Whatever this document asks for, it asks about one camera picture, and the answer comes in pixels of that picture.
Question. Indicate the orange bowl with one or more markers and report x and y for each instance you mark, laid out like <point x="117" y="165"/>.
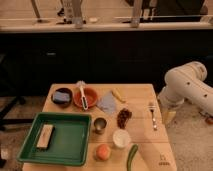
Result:
<point x="91" y="97"/>

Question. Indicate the dark brown bowl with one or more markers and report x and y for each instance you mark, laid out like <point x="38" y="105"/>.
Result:
<point x="64" y="90"/>

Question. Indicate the small metal cup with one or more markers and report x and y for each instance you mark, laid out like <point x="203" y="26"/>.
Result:
<point x="100" y="125"/>

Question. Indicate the orange fruit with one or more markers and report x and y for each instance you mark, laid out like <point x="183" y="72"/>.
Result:
<point x="103" y="152"/>

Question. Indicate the green plastic tray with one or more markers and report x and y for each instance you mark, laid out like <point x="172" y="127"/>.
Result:
<point x="68" y="143"/>

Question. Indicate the grey cloth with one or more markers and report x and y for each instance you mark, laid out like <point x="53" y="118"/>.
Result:
<point x="107" y="103"/>

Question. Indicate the green cucumber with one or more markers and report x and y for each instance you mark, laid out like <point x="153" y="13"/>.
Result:
<point x="131" y="155"/>

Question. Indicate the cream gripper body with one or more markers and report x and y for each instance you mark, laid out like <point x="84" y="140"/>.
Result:
<point x="167" y="115"/>

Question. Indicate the wooden block sponge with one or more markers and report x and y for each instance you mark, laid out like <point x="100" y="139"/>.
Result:
<point x="45" y="135"/>

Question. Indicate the white round cup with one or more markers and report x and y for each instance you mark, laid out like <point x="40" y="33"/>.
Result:
<point x="121" y="138"/>

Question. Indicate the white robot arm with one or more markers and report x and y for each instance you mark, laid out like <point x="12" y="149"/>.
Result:
<point x="185" y="82"/>

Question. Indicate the blue sponge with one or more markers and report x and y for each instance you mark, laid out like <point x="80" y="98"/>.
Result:
<point x="60" y="97"/>

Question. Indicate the black office chair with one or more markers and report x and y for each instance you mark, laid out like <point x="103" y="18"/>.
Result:
<point x="17" y="99"/>

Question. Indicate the silver fork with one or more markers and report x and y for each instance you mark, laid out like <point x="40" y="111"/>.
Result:
<point x="152" y="110"/>

